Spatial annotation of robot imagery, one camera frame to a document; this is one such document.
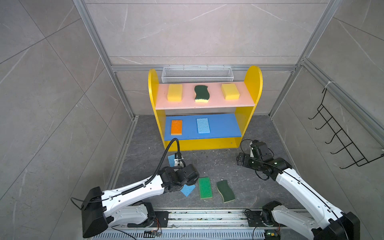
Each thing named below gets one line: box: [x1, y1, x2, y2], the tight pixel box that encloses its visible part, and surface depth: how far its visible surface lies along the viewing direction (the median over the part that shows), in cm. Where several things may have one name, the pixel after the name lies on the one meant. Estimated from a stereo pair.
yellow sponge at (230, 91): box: [221, 83, 240, 100], surface depth 74 cm
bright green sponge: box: [198, 176, 213, 200], surface depth 84 cm
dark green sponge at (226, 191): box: [216, 180, 235, 203], surface depth 83 cm
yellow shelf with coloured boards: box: [148, 66, 263, 152], surface depth 77 cm
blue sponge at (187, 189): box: [180, 184, 196, 197], surface depth 83 cm
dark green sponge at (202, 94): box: [194, 85, 210, 103], surface depth 73 cm
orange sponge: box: [171, 119, 183, 136], surface depth 94 cm
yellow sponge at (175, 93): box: [167, 84, 183, 102], surface depth 75 cm
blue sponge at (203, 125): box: [196, 117, 211, 134], surface depth 95 cm
